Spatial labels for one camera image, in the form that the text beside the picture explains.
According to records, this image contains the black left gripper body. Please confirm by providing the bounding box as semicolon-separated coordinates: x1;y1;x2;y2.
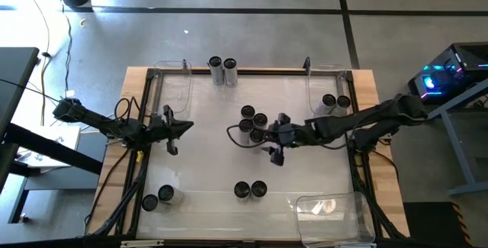
150;105;179;156

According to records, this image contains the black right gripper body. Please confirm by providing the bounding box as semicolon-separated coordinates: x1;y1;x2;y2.
269;113;306;167

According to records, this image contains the white arctic vibe Celsius can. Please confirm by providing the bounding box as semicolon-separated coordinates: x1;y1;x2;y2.
250;180;268;198
252;112;269;128
249;128;265;144

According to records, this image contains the white peach vibe Celsius can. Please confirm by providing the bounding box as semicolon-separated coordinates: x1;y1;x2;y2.
233;181;252;199
158;184;184;205

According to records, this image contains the silver can green label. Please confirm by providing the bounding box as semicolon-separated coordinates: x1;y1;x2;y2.
141;194;159;212

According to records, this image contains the large clear plastic bin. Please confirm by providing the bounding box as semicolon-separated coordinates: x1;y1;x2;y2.
294;190;377;248

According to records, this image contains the white paper box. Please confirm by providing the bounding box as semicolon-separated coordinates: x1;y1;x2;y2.
17;124;82;169

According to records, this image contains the black desk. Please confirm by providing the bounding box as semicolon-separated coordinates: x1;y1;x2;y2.
0;47;104;226

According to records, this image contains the grey metal stand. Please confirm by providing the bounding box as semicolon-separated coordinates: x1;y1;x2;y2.
426;78;488;196

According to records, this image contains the black yellow striped box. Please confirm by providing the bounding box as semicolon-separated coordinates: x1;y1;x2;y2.
403;201;474;248

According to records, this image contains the computer tower with lights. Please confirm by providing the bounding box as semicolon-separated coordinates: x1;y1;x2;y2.
408;41;488;106

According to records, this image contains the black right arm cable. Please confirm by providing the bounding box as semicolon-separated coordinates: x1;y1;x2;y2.
226;124;276;150

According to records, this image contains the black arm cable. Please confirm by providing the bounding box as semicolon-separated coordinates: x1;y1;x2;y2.
114;96;141;121
226;124;276;150

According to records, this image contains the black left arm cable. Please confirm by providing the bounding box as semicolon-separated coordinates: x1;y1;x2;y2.
114;96;141;121

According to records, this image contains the black table frame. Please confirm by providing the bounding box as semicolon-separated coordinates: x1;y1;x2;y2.
89;66;409;248

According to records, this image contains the black floor cable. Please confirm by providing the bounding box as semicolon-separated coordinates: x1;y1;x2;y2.
60;2;74;98

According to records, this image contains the thin black cable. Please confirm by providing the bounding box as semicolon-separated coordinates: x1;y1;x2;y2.
0;78;63;103

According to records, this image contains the yellow floor cable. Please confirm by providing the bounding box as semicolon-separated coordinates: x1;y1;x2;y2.
14;0;51;127

